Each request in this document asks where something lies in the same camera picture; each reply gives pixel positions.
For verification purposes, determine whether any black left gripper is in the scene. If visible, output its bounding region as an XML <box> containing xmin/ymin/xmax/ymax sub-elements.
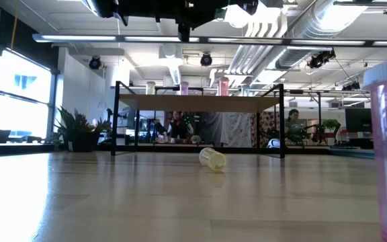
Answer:
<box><xmin>159</xmin><ymin>0</ymin><xmax>238</xmax><ymax>44</ymax></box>

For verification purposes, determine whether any wooden shelf with black legs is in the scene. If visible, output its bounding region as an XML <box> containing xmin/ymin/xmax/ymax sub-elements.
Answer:
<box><xmin>110</xmin><ymin>80</ymin><xmax>286</xmax><ymax>159</ymax></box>

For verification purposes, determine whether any black round ceiling speaker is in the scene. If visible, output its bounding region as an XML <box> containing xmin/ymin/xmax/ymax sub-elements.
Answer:
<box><xmin>88</xmin><ymin>55</ymin><xmax>102</xmax><ymax>71</ymax></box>
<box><xmin>200</xmin><ymin>52</ymin><xmax>214</xmax><ymax>67</ymax></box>

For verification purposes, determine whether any person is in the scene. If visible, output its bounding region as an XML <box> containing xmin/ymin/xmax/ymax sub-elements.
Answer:
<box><xmin>284</xmin><ymin>108</ymin><xmax>310</xmax><ymax>144</ymax></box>
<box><xmin>166</xmin><ymin>110</ymin><xmax>194</xmax><ymax>144</ymax></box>

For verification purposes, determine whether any long ceiling light bar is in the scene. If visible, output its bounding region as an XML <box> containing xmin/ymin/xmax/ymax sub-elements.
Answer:
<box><xmin>31</xmin><ymin>32</ymin><xmax>387</xmax><ymax>48</ymax></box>

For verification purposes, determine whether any white patterned curtain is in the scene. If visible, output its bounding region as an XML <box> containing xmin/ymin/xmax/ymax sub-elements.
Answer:
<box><xmin>210</xmin><ymin>112</ymin><xmax>253</xmax><ymax>148</ymax></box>

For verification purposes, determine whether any black ceiling projector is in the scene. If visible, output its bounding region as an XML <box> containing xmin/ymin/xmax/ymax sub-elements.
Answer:
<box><xmin>306</xmin><ymin>48</ymin><xmax>337</xmax><ymax>70</ymax></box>

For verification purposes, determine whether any green plant in black pot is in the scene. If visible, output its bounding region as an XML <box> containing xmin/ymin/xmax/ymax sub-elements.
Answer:
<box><xmin>54</xmin><ymin>106</ymin><xmax>113</xmax><ymax>153</ymax></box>

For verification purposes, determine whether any black metal rack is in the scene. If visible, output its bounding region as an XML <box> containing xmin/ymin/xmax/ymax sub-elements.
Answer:
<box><xmin>286</xmin><ymin>89</ymin><xmax>323</xmax><ymax>147</ymax></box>

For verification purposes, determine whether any small plant in white pot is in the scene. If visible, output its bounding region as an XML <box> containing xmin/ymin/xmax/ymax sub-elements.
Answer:
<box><xmin>322</xmin><ymin>118</ymin><xmax>341</xmax><ymax>146</ymax></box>

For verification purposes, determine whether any large bright window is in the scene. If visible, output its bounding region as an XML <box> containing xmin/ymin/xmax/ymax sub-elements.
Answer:
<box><xmin>0</xmin><ymin>46</ymin><xmax>58</xmax><ymax>142</ymax></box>

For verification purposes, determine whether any black computer monitor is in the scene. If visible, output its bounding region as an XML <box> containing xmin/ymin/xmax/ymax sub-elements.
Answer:
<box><xmin>344</xmin><ymin>107</ymin><xmax>373</xmax><ymax>134</ymax></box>

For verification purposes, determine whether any black aluminium table frame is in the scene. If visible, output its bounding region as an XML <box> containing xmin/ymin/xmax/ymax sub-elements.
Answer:
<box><xmin>94</xmin><ymin>143</ymin><xmax>331</xmax><ymax>154</ymax></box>

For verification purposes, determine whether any silver ventilation duct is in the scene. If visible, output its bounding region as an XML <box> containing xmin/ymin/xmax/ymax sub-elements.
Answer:
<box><xmin>252</xmin><ymin>0</ymin><xmax>371</xmax><ymax>80</ymax></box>

